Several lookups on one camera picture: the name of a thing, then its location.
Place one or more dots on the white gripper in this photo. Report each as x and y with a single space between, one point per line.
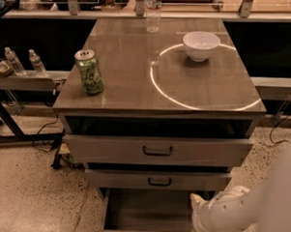
204 214

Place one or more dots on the grey drawer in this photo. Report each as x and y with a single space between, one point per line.
145 210
158 150
139 179

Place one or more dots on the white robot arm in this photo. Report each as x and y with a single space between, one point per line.
236 209

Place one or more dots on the grey drawer cabinet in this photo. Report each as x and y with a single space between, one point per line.
151 88

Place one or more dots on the white bowl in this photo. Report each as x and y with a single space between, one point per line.
199 46

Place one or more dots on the green soda can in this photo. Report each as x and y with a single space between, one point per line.
87 64

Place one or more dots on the clear plastic bottle on cabinet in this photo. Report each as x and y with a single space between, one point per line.
153 12

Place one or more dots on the right water bottle on shelf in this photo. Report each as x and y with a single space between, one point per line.
37 63

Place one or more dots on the water bottle on shelf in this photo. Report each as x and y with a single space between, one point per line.
14 61
37 63

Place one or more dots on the left water bottle on shelf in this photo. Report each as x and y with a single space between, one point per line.
14 61

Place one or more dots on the grey side shelf table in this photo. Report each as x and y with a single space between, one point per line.
29 88

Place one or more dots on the small bowl on shelf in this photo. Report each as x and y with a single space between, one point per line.
4 66

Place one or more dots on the back workbench rail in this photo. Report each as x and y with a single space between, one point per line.
229 10

